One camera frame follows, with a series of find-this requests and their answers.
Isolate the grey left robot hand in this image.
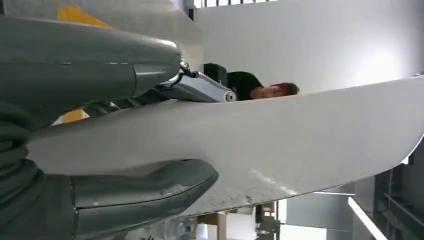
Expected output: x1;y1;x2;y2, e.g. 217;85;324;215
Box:
0;14;237;240

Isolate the black chair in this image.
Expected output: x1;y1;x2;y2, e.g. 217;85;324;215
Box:
203;62;229;88

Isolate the person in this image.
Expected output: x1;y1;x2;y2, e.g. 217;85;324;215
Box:
226;71;301;102

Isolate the yellow floor tape frame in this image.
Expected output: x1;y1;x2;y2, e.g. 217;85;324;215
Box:
56;4;112;124

